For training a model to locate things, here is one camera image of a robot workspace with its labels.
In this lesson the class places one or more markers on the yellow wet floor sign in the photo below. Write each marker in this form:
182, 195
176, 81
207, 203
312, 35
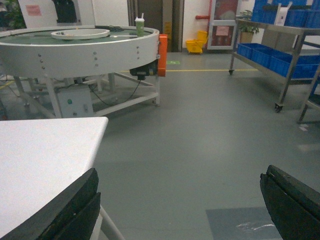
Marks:
167, 29

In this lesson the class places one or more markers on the potted green plant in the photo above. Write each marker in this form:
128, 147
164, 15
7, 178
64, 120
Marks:
247, 31

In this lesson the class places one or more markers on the green drink cup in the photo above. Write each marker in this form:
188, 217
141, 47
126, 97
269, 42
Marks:
140, 24

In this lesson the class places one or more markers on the orange motor cover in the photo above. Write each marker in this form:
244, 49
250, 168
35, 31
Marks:
162, 51

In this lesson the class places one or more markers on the round white conveyor table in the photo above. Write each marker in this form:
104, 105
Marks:
120, 69

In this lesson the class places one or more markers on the stainless steel cart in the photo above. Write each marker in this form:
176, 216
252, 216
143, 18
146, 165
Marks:
290, 68

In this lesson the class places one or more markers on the yellow mop bucket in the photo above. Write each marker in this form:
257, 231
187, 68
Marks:
195, 46

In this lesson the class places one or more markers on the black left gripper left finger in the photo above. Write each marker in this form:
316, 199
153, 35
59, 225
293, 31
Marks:
71, 215

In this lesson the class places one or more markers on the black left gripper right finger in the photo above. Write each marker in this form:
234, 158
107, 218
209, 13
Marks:
293, 206

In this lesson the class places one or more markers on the fire extinguisher cabinet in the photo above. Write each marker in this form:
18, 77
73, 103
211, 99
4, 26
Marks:
222, 24

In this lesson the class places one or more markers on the white control box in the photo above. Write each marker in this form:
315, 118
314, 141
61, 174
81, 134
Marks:
75, 102

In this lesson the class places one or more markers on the blue cart bin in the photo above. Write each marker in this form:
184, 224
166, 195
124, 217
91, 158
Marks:
263, 56
246, 49
305, 68

